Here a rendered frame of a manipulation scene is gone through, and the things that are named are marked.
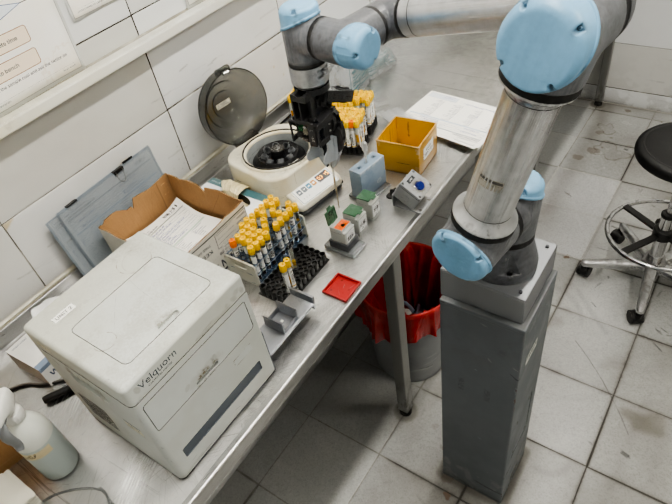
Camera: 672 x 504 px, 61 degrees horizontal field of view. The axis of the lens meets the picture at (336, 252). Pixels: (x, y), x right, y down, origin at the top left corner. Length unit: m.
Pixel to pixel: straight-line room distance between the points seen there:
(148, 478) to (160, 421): 0.20
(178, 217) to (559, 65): 1.10
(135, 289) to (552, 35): 0.77
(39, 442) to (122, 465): 0.16
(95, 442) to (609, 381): 1.72
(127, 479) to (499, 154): 0.89
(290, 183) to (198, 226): 0.27
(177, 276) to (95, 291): 0.15
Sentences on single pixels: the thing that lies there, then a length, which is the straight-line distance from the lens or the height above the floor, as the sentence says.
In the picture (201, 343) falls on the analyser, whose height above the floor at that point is 1.12.
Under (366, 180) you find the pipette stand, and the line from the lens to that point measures 1.55.
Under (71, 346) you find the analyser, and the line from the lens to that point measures 1.05.
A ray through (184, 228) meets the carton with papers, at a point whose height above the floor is 0.94.
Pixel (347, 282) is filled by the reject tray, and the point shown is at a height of 0.88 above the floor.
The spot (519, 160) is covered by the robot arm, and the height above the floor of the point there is 1.34.
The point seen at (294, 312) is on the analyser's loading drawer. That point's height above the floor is 0.94.
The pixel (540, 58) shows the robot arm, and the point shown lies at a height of 1.52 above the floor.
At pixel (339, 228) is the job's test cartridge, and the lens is 1.40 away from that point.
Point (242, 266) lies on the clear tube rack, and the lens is 1.40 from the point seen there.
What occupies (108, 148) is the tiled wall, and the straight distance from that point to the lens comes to 1.58.
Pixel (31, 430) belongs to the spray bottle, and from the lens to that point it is 1.19.
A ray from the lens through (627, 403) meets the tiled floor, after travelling 2.28.
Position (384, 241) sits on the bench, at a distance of 1.46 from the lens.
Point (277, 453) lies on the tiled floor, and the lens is 2.16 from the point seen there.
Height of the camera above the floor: 1.87
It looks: 43 degrees down
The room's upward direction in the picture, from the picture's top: 11 degrees counter-clockwise
